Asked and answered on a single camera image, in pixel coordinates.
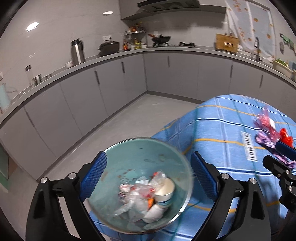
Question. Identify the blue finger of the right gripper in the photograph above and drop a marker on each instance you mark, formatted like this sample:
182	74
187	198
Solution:
285	149

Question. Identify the gas stove burner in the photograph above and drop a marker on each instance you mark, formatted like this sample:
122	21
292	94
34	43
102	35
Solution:
183	44

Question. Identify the range hood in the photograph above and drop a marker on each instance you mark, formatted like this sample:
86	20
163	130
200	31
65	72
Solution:
154	6

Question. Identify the purple snack wrapper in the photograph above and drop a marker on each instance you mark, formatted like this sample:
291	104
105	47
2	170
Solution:
262	139

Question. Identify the wooden knife block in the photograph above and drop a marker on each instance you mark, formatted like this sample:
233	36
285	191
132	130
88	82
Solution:
226	43

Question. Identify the light blue electric kettle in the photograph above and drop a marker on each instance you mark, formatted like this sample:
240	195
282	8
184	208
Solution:
5	101

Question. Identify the patterned paper wrapper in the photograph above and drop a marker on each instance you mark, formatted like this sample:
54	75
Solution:
124	189

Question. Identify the black rice cooker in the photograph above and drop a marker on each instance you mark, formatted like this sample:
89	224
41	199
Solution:
108	48

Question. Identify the glass jar with black lid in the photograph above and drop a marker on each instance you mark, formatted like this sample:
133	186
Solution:
28	70

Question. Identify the grey kitchen cabinets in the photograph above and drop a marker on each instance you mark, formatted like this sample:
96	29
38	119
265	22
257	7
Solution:
45	122

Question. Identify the clear plastic bag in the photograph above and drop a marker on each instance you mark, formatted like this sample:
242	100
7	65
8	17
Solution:
139	204

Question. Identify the pink cellophane wrapper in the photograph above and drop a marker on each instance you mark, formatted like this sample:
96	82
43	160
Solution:
262	122

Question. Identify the blue plaid tablecloth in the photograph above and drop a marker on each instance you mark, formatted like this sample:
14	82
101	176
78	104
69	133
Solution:
223	131

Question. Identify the spice rack with bottles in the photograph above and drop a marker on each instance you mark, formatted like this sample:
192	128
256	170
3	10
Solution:
135	37

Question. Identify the white rectangular box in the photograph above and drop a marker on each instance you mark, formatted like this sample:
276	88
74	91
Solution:
272	123

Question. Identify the teal round trash bin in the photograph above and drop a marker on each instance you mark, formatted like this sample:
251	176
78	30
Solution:
129	160

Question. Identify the white paper cup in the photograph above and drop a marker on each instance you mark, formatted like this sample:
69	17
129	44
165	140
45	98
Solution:
164	195

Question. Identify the black wok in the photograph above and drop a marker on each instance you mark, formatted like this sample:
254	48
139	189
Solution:
160	40

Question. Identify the red plastic wrapper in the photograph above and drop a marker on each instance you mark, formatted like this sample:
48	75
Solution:
285	138

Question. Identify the basin with green vegetables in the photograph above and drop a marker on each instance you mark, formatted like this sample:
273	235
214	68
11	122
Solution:
282	67

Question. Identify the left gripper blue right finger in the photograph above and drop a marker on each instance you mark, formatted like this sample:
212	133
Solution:
251	221

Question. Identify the stainless steel thermos jug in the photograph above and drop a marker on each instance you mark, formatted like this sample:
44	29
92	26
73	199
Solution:
77	52

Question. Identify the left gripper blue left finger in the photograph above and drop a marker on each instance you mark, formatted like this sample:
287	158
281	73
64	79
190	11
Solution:
45	220

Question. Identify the patterned window curtain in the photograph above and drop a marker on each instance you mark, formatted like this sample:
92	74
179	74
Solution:
247	20

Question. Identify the kitchen faucet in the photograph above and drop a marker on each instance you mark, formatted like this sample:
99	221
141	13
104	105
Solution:
257	50

